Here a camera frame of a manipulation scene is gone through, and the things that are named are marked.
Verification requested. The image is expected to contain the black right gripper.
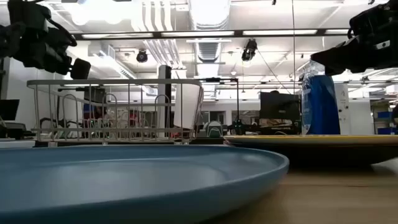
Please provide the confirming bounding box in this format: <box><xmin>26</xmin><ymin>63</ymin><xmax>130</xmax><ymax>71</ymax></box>
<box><xmin>310</xmin><ymin>0</ymin><xmax>398</xmax><ymax>77</ymax></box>

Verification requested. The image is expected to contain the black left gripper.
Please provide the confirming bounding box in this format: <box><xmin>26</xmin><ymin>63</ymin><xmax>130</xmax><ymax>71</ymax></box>
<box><xmin>14</xmin><ymin>26</ymin><xmax>91</xmax><ymax>80</ymax></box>

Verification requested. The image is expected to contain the yellow speckled plate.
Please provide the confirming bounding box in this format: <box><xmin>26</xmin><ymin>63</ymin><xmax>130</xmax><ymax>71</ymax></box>
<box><xmin>223</xmin><ymin>134</ymin><xmax>398</xmax><ymax>166</ymax></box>

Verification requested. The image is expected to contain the large blue plate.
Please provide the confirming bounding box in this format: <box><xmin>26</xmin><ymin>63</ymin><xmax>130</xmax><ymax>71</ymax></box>
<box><xmin>0</xmin><ymin>144</ymin><xmax>290</xmax><ymax>224</ymax></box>

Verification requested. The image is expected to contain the white cabinet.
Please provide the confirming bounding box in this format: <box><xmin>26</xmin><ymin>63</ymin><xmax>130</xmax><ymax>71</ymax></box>
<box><xmin>334</xmin><ymin>83</ymin><xmax>351</xmax><ymax>136</ymax></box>

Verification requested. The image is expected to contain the blue dish soap bottle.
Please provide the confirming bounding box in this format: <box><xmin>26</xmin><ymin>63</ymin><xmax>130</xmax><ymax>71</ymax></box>
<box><xmin>300</xmin><ymin>60</ymin><xmax>341</xmax><ymax>136</ymax></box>

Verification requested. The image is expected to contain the black computer monitor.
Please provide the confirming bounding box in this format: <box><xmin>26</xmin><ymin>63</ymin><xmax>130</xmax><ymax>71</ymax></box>
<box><xmin>259</xmin><ymin>91</ymin><xmax>301</xmax><ymax>121</ymax></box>

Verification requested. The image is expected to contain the translucent plastic utensil caddy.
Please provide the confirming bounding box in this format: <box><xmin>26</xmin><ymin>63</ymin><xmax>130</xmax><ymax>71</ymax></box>
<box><xmin>173</xmin><ymin>82</ymin><xmax>205</xmax><ymax>130</ymax></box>

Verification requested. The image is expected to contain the white wire dish rack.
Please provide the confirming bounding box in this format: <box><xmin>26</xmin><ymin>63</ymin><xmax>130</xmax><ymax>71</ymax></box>
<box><xmin>27</xmin><ymin>78</ymin><xmax>205</xmax><ymax>147</ymax></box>

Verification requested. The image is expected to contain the thin black hanging cable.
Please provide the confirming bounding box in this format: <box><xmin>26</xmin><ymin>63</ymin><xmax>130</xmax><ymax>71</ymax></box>
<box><xmin>290</xmin><ymin>0</ymin><xmax>296</xmax><ymax>94</ymax></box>

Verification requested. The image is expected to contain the black ceiling camera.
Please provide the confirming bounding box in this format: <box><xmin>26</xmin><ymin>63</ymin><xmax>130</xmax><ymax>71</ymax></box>
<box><xmin>241</xmin><ymin>39</ymin><xmax>259</xmax><ymax>62</ymax></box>
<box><xmin>136</xmin><ymin>49</ymin><xmax>149</xmax><ymax>63</ymax></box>

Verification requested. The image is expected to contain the black overhead frame bar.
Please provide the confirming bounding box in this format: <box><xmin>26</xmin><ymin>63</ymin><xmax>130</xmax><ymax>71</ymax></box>
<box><xmin>71</xmin><ymin>29</ymin><xmax>349</xmax><ymax>40</ymax></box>

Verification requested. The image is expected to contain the black table edge rail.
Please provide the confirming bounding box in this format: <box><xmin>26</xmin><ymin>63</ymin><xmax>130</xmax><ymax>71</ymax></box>
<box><xmin>34</xmin><ymin>138</ymin><xmax>225</xmax><ymax>147</ymax></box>

